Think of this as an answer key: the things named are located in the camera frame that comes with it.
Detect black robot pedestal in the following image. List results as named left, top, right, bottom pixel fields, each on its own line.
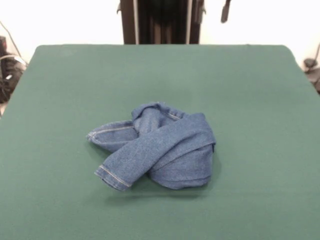
left=116, top=0, right=207, bottom=45

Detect grey office chair base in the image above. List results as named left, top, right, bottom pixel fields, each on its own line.
left=303, top=57, right=320, bottom=95

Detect dark green table cloth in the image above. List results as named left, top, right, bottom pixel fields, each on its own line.
left=0, top=44, right=320, bottom=240

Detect black equipment pile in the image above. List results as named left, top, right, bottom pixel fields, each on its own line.
left=0, top=36, right=29, bottom=104

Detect blue denim jeans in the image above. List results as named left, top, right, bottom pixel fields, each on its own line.
left=86, top=101, right=217, bottom=193

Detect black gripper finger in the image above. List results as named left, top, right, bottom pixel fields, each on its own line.
left=220, top=0, right=233, bottom=24

